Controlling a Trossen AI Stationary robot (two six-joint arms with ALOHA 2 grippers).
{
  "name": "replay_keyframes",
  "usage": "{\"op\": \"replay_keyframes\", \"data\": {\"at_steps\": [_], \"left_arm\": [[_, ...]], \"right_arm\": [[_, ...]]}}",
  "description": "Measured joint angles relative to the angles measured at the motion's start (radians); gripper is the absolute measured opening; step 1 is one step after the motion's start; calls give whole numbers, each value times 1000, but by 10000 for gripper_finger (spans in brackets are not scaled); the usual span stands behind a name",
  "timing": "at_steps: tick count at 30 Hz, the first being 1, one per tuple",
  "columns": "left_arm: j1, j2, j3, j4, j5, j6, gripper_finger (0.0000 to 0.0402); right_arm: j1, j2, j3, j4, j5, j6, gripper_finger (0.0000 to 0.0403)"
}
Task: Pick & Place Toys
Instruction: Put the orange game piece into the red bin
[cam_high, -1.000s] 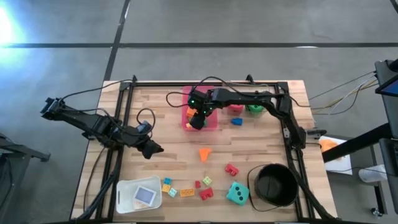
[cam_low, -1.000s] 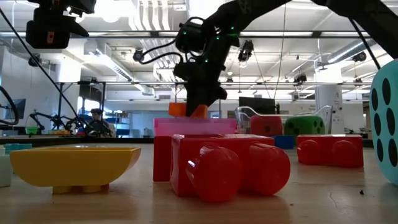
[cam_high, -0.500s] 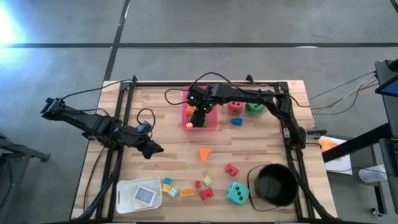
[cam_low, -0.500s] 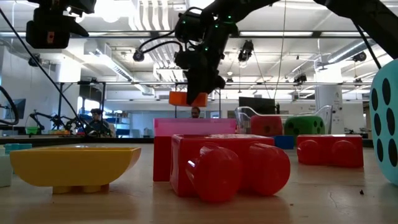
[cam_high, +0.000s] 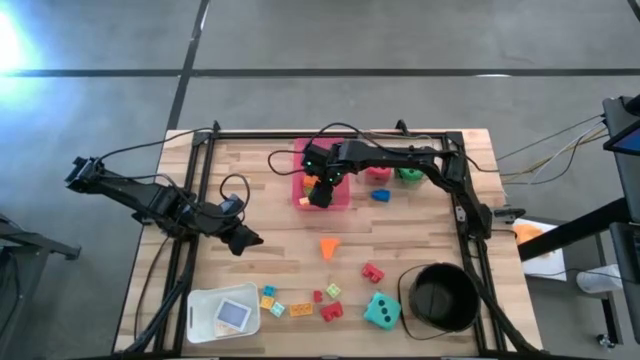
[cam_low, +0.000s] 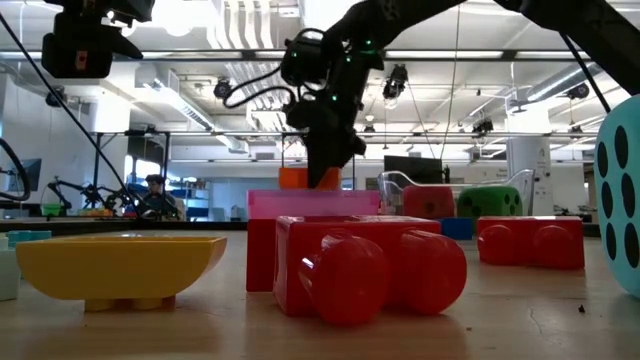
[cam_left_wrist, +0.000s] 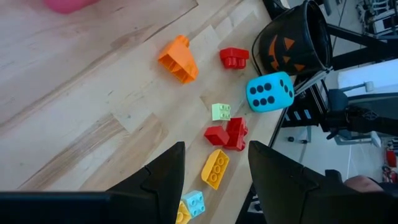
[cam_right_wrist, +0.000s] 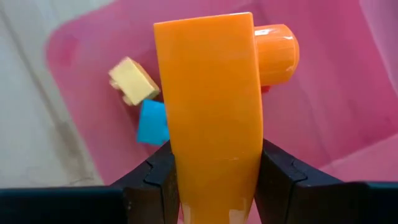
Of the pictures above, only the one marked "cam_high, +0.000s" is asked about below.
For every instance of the white side table top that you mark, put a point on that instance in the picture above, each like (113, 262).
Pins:
(545, 265)

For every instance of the orange soft object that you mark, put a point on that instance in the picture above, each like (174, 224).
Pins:
(527, 234)

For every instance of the black aluminium rig frame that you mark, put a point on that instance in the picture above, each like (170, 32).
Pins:
(260, 135)

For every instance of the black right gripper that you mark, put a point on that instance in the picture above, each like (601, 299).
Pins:
(325, 160)

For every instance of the large red brick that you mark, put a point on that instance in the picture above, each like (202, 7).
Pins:
(330, 314)

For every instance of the pale teal square brick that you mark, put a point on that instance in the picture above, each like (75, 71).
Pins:
(277, 310)

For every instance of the sky blue square brick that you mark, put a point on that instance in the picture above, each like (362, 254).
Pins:
(270, 291)

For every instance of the pale green square brick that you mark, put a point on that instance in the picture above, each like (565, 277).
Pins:
(333, 291)

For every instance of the teal plush die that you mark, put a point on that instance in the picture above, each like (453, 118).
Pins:
(375, 315)

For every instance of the beige card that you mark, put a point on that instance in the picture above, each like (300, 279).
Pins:
(222, 332)

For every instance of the small red brick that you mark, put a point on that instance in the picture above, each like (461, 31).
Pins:
(318, 296)

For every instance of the yellow long curved brick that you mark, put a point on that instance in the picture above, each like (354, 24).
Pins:
(301, 310)

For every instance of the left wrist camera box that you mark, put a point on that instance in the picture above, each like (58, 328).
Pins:
(232, 205)

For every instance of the red double-stud brick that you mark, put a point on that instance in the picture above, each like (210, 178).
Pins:
(372, 273)

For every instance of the clear plastic container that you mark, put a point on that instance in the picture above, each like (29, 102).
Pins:
(355, 187)

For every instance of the white crumpled bag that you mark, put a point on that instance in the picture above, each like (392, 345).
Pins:
(597, 279)

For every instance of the orange sloped brick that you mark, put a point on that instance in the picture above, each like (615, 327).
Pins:
(329, 246)
(310, 181)

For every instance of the black floor stand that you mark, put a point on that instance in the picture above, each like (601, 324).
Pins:
(30, 240)

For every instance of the red plush die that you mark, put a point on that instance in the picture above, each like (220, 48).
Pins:
(378, 175)

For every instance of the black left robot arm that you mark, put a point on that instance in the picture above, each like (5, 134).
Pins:
(145, 197)

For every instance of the royal blue toy brick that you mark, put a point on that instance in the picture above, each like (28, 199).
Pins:
(381, 195)

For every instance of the white plastic container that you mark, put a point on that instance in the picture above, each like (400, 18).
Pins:
(202, 315)

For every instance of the black table edge clamp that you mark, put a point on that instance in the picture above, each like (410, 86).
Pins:
(510, 213)

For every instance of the green plush die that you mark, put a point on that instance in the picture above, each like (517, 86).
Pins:
(411, 176)

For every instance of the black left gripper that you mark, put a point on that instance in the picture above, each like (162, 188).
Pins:
(217, 225)

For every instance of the black slanted stand bar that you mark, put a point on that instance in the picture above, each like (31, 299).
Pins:
(575, 230)

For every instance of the pink plastic bin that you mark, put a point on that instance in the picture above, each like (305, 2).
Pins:
(342, 200)

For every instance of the black caster wheel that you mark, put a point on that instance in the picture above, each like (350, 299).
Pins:
(606, 341)

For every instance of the black pumpkin face bucket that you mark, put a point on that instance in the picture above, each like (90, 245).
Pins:
(442, 300)

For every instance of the square grey-framed tile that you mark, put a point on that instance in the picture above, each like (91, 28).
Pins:
(232, 314)

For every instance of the blue screen tablet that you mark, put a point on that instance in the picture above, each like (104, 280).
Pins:
(631, 142)

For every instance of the black computer cart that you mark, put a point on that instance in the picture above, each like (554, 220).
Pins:
(622, 175)

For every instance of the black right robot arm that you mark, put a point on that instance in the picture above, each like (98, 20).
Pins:
(400, 156)

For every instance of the pale yellow square brick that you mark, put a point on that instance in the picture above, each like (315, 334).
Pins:
(304, 201)

